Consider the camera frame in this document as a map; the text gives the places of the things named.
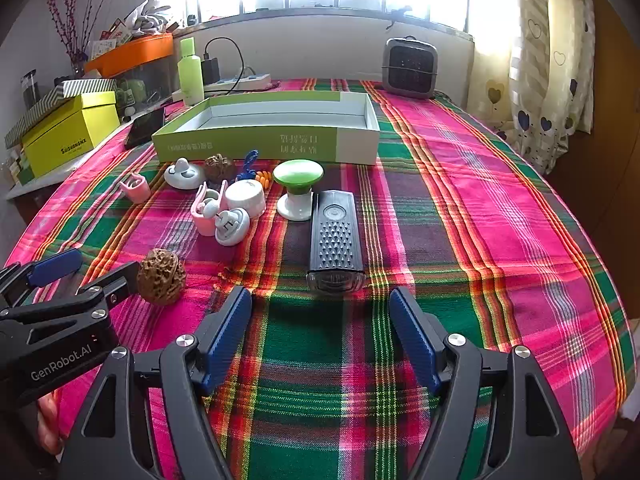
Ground white cylindrical cap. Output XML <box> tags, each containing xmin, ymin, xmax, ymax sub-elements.
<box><xmin>224</xmin><ymin>179</ymin><xmax>267</xmax><ymax>218</ymax></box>

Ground dark wooden cabinet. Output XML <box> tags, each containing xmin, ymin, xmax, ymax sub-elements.
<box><xmin>585</xmin><ymin>0</ymin><xmax>640</xmax><ymax>321</ymax></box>

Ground yellow cardboard box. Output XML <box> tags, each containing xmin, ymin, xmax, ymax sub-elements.
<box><xmin>22</xmin><ymin>91</ymin><xmax>122</xmax><ymax>179</ymax></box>

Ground green white striped box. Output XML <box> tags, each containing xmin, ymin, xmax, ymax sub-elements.
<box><xmin>4</xmin><ymin>78</ymin><xmax>118</xmax><ymax>150</ymax></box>

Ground brown walnut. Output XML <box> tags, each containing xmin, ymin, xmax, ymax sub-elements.
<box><xmin>136</xmin><ymin>247</ymin><xmax>187</xmax><ymax>305</ymax></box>
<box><xmin>203</xmin><ymin>155</ymin><xmax>236</xmax><ymax>183</ymax></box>

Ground green white cardboard box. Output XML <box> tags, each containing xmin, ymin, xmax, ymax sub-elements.
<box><xmin>151</xmin><ymin>91</ymin><xmax>381</xmax><ymax>166</ymax></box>

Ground small green box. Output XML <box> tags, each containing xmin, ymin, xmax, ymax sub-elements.
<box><xmin>7</xmin><ymin>155</ymin><xmax>36</xmax><ymax>186</ymax></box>

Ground pink plastic clip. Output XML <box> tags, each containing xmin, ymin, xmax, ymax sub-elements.
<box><xmin>191</xmin><ymin>182</ymin><xmax>226</xmax><ymax>236</ymax></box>
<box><xmin>119</xmin><ymin>172</ymin><xmax>150</xmax><ymax>204</ymax></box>

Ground white power strip with charger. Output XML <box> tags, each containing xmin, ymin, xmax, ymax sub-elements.
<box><xmin>202</xmin><ymin>36</ymin><xmax>273</xmax><ymax>96</ymax></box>

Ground colourful paper packets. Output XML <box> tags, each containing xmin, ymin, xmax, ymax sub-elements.
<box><xmin>92</xmin><ymin>17</ymin><xmax>133</xmax><ymax>63</ymax></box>

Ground clear plastic tank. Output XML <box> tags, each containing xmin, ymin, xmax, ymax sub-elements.
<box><xmin>112</xmin><ymin>55</ymin><xmax>177</xmax><ymax>111</ymax></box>

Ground dark glass jar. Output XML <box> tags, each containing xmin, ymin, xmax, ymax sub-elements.
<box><xmin>20</xmin><ymin>69</ymin><xmax>42</xmax><ymax>110</ymax></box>

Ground heart print curtain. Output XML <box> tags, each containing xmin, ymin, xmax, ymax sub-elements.
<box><xmin>470</xmin><ymin>0</ymin><xmax>598</xmax><ymax>173</ymax></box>

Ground pink green plaid cloth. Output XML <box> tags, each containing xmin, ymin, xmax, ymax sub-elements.
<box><xmin>5</xmin><ymin>77</ymin><xmax>636</xmax><ymax>480</ymax></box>

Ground light green bottle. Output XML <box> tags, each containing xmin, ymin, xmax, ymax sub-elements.
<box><xmin>177</xmin><ymin>37</ymin><xmax>206</xmax><ymax>107</ymax></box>

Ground black smartphone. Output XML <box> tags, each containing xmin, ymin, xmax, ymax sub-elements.
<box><xmin>123</xmin><ymin>107</ymin><xmax>167</xmax><ymax>150</ymax></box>

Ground red flower branches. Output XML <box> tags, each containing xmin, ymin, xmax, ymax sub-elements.
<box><xmin>45</xmin><ymin>0</ymin><xmax>123</xmax><ymax>78</ymax></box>

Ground green white mushroom knob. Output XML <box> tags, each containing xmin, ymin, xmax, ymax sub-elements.
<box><xmin>272</xmin><ymin>159</ymin><xmax>325</xmax><ymax>222</ymax></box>

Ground orange storage box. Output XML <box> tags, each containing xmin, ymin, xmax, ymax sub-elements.
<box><xmin>84</xmin><ymin>34</ymin><xmax>174</xmax><ymax>79</ymax></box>

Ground grey space heater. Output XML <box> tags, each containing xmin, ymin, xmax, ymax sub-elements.
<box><xmin>382</xmin><ymin>35</ymin><xmax>441</xmax><ymax>100</ymax></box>

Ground blue knotted cord charm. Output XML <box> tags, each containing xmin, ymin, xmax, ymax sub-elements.
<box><xmin>235</xmin><ymin>149</ymin><xmax>262</xmax><ymax>181</ymax></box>

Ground person's left hand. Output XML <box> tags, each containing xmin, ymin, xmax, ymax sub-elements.
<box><xmin>37</xmin><ymin>392</ymin><xmax>61</xmax><ymax>457</ymax></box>

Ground grey textured flashlight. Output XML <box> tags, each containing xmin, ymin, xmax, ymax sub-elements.
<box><xmin>306</xmin><ymin>190</ymin><xmax>366</xmax><ymax>297</ymax></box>

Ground white gloves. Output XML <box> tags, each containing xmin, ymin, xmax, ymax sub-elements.
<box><xmin>125</xmin><ymin>0</ymin><xmax>181</xmax><ymax>36</ymax></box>

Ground small white round knob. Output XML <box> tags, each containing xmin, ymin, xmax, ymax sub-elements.
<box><xmin>212</xmin><ymin>208</ymin><xmax>251</xmax><ymax>247</ymax></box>

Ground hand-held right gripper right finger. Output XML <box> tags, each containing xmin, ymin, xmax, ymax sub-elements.
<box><xmin>389</xmin><ymin>286</ymin><xmax>583</xmax><ymax>480</ymax></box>

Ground white panda face knob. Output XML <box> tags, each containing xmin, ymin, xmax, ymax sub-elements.
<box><xmin>164</xmin><ymin>157</ymin><xmax>206</xmax><ymax>191</ymax></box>

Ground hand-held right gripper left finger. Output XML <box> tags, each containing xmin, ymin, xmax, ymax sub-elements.
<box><xmin>57</xmin><ymin>286</ymin><xmax>253</xmax><ymax>480</ymax></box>

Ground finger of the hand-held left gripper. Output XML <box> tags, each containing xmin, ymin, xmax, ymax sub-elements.
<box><xmin>0</xmin><ymin>261</ymin><xmax>140</xmax><ymax>333</ymax></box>
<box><xmin>0</xmin><ymin>249</ymin><xmax>83</xmax><ymax>311</ymax></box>

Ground white side table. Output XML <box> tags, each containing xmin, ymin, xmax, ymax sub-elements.
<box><xmin>5</xmin><ymin>100</ymin><xmax>173</xmax><ymax>201</ymax></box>

